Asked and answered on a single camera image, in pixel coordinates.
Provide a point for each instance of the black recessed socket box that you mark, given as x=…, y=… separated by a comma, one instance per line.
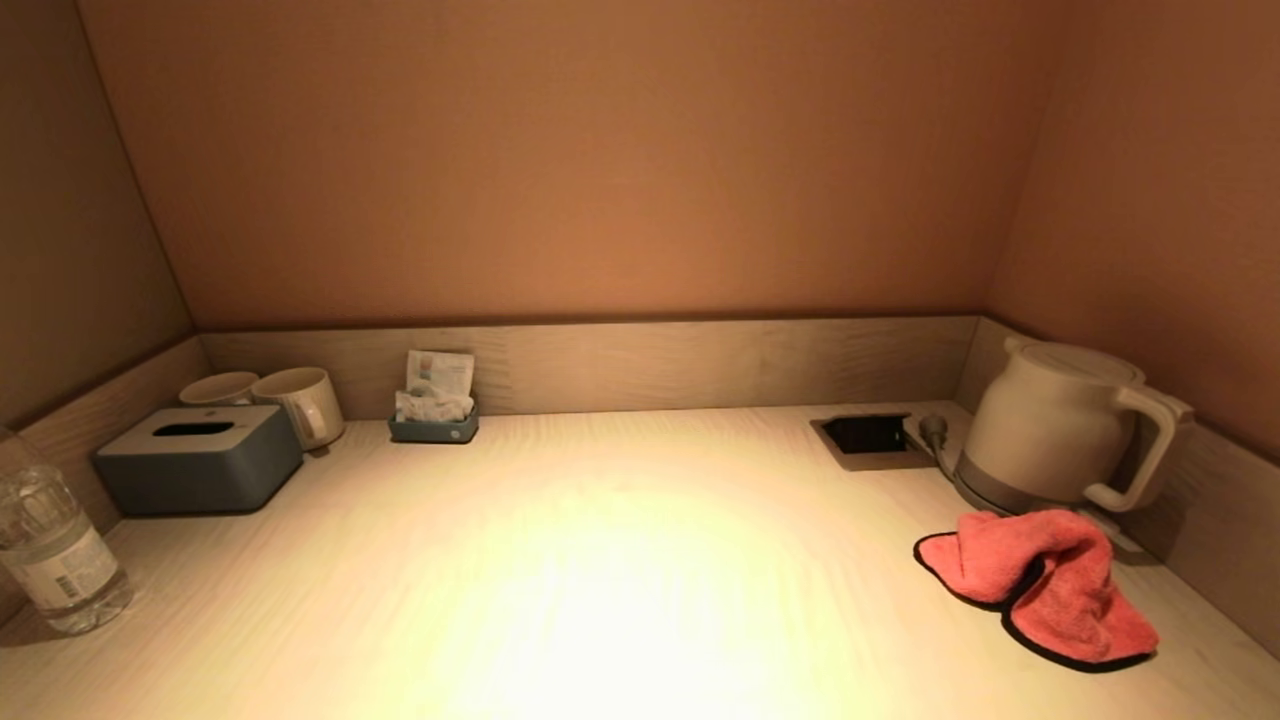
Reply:
x=866, y=436

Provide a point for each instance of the tall white printed sachet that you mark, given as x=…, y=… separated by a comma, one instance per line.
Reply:
x=440, y=370

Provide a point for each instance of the grey tissue box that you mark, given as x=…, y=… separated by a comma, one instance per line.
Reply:
x=200, y=470

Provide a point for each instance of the white ceramic mug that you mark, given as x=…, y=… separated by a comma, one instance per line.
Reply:
x=300, y=400
x=215, y=388

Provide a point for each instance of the small blue-grey sachet holder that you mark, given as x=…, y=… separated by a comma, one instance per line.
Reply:
x=432, y=431

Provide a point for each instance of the red cloth with black trim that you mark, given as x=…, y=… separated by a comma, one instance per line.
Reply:
x=1060, y=590

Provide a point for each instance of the clear plastic water bottle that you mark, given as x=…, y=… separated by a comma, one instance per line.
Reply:
x=55, y=560

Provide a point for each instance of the white electric kettle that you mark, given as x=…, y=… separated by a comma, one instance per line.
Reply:
x=1050, y=430

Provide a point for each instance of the grey kettle base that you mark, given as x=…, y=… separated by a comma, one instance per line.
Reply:
x=1000, y=500

